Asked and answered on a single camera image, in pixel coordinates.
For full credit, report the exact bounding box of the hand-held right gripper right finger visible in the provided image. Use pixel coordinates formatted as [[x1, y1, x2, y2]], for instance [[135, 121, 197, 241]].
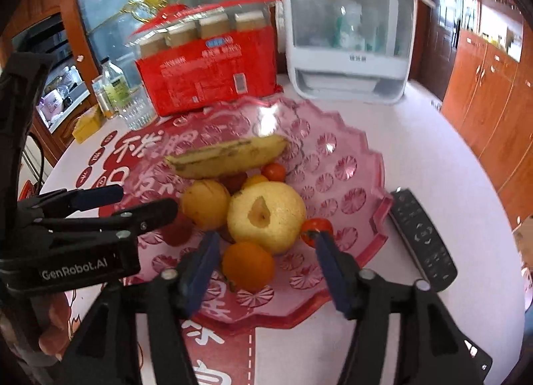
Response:
[[312, 232, 494, 385]]

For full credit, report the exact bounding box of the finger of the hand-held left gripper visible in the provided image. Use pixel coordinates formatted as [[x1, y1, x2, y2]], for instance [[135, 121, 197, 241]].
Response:
[[19, 184, 126, 224], [25, 197, 181, 243]]

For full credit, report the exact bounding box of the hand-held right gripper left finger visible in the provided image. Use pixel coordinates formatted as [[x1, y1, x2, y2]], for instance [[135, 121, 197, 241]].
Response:
[[62, 231, 221, 385]]

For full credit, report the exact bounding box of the small dark red fruit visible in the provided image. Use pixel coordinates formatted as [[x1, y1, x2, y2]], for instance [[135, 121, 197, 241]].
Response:
[[160, 212, 194, 246]]

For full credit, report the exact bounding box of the orange tangerine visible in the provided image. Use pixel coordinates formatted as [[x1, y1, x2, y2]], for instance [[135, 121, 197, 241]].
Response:
[[222, 242, 275, 292]]

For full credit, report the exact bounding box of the red cherry tomato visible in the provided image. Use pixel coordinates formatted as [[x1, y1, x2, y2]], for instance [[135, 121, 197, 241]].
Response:
[[300, 218, 334, 249]]

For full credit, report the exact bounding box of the large yellow orange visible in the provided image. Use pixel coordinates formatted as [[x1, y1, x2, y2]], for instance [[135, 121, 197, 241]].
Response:
[[180, 179, 231, 231]]

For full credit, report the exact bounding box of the yellow pear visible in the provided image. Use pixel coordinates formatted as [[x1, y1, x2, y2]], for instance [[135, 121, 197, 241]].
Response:
[[227, 182, 307, 255]]

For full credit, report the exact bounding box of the spotted yellow banana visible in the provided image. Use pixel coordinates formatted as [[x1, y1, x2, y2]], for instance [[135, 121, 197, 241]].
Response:
[[164, 136, 289, 179]]

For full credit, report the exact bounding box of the pink glass fruit bowl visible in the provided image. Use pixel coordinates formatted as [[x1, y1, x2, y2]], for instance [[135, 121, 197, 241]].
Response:
[[119, 97, 394, 329]]

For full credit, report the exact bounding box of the orange-red cherry tomato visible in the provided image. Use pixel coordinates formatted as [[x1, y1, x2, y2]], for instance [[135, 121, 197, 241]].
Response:
[[262, 163, 287, 183]]

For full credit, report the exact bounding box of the yellow box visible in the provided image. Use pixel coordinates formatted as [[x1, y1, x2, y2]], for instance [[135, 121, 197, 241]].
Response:
[[72, 104, 105, 143]]

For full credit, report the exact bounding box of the clear drinking glass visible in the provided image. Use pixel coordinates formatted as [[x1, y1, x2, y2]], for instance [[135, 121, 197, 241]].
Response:
[[119, 87, 158, 131]]

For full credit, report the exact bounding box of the black remote control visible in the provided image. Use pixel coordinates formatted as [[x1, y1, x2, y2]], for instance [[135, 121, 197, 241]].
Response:
[[387, 188, 458, 292]]

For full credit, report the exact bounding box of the small metal can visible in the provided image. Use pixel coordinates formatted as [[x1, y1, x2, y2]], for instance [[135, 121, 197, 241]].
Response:
[[92, 77, 119, 120]]

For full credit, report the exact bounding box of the clear bottle green label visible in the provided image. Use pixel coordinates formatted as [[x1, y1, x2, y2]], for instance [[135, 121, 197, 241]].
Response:
[[100, 57, 138, 113]]

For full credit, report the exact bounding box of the red paper cup package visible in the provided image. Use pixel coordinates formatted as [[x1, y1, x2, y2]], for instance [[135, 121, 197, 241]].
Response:
[[127, 0, 284, 117]]

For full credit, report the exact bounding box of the cardboard box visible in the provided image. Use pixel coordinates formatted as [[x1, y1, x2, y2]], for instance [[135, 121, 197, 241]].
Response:
[[512, 214, 533, 246]]

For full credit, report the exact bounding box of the white countertop sterilizer cabinet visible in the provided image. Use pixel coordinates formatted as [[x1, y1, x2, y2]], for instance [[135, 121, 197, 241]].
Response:
[[271, 0, 436, 106]]

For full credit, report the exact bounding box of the dark entrance door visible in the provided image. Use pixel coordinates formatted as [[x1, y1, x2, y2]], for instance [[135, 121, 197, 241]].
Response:
[[416, 0, 465, 50]]

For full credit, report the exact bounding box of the wooden wall cabinet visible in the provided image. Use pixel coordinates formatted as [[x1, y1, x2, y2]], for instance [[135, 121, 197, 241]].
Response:
[[441, 0, 533, 219]]

